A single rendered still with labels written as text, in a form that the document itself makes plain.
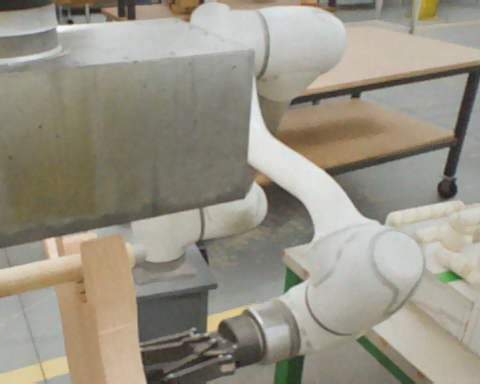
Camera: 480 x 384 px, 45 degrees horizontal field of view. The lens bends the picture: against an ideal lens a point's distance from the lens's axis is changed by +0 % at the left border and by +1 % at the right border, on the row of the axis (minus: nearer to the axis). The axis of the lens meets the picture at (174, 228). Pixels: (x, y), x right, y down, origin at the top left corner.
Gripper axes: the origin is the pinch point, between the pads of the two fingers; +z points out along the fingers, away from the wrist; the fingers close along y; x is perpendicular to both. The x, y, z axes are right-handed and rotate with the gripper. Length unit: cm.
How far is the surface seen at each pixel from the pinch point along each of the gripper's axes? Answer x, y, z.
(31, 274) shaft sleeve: 18.7, -6.1, 9.6
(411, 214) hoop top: 5, 23, -74
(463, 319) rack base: -9, 2, -64
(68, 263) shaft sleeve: 19.0, -6.0, 5.1
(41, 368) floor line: -59, 153, 0
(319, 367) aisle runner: -75, 111, -104
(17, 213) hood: 28.5, -24.9, 11.2
